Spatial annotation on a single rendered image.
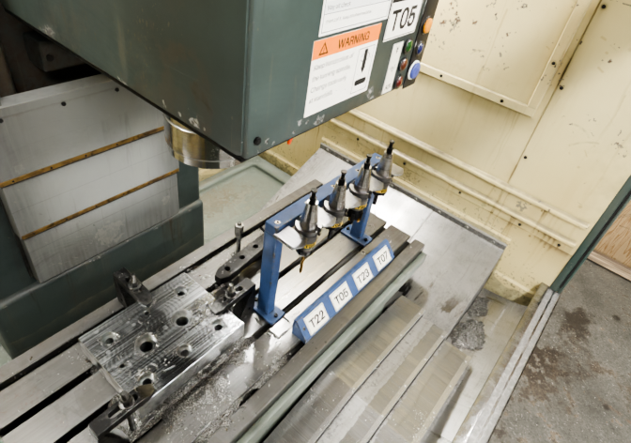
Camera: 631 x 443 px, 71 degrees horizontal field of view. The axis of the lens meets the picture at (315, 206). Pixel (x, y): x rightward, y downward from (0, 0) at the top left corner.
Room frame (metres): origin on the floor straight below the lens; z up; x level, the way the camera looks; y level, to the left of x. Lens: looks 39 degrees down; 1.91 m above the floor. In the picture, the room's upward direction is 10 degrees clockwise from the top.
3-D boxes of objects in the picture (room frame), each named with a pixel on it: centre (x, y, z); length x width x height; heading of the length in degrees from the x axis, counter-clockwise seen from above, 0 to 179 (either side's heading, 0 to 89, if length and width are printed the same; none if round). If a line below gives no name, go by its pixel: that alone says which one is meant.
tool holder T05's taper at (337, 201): (0.88, -0.05, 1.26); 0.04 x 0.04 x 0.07
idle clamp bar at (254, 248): (0.92, 0.17, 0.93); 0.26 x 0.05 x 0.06; 152
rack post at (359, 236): (1.14, -0.16, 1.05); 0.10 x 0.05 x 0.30; 57
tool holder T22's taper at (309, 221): (0.79, 0.01, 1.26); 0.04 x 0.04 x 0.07
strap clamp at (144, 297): (0.69, 0.41, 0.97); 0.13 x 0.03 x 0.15; 57
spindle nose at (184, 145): (0.67, 0.20, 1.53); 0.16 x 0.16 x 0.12
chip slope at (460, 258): (1.22, -0.16, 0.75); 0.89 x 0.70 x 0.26; 57
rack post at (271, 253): (0.77, 0.08, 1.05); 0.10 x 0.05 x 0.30; 57
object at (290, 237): (0.74, 0.04, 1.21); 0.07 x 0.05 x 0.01; 57
